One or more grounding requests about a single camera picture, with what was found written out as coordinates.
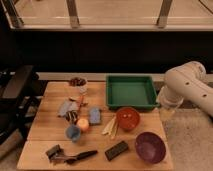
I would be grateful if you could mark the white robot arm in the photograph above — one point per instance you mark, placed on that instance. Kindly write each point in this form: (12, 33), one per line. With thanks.
(186, 82)

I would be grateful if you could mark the white cup with brown contents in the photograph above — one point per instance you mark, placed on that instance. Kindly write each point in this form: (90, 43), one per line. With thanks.
(79, 83)

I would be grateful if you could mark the blue metal cup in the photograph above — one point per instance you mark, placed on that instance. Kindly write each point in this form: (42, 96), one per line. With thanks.
(73, 132)

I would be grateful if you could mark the green plastic tray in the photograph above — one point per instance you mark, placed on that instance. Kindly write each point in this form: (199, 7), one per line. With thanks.
(135, 91)

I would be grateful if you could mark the blue sponge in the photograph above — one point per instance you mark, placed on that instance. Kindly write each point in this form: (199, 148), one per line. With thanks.
(94, 116)

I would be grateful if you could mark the red bowl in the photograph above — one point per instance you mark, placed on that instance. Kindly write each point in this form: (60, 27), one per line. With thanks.
(128, 118)

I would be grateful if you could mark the grey blue cloth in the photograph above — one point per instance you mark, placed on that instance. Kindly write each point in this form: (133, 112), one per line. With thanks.
(67, 106)

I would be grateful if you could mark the yellow wooden utensils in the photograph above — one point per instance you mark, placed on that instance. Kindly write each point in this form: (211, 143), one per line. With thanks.
(111, 128)

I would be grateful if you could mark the dark striped small object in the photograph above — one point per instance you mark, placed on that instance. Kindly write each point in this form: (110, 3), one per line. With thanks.
(72, 116)

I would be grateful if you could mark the black rectangular block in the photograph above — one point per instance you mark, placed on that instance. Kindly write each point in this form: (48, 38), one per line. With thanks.
(116, 150)

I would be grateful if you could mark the purple bowl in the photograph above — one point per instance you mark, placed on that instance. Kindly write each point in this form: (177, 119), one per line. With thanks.
(150, 147)

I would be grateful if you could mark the black chair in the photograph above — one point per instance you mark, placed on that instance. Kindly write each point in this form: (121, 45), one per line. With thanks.
(16, 96)

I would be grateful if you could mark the black handled tool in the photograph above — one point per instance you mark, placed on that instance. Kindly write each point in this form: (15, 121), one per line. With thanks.
(81, 156)

